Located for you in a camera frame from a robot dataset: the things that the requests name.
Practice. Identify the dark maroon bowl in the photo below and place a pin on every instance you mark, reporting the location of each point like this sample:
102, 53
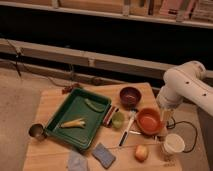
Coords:
130, 97

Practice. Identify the small green cup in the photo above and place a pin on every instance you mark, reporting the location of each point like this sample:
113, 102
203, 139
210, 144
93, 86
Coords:
118, 120

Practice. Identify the orange red bowl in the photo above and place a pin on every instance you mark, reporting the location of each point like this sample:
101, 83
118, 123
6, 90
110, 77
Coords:
148, 120

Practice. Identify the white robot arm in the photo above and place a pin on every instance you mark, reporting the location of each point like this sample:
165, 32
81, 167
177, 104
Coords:
185, 81

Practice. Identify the light blue towel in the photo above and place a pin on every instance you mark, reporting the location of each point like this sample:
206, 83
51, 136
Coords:
77, 162

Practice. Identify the green cucumber toy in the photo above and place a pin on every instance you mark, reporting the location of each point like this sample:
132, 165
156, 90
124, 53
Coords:
93, 106

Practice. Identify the green plastic tray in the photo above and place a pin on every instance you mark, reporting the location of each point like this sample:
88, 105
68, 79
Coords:
73, 108

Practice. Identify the blue sponge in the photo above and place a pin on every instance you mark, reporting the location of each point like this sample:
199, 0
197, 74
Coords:
103, 155

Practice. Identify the red yellow apple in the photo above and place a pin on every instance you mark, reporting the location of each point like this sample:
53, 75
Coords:
141, 153

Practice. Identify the silver metal cup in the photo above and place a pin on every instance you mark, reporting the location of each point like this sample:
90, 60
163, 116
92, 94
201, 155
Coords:
37, 131

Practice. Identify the white plastic cup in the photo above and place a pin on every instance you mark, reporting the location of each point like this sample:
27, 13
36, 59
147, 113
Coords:
173, 144

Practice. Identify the grey metal rail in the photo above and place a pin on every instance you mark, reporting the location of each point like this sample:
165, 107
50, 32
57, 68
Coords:
85, 58

